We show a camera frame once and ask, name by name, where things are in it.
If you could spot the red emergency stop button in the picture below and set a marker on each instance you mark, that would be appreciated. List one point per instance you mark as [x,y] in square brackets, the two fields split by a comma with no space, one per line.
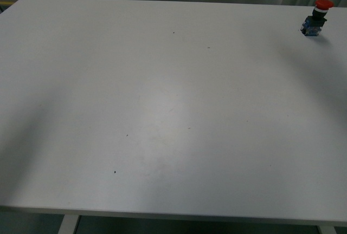
[313,24]

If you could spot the white table leg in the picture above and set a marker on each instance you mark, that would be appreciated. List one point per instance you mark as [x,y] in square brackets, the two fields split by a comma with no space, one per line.
[69,224]

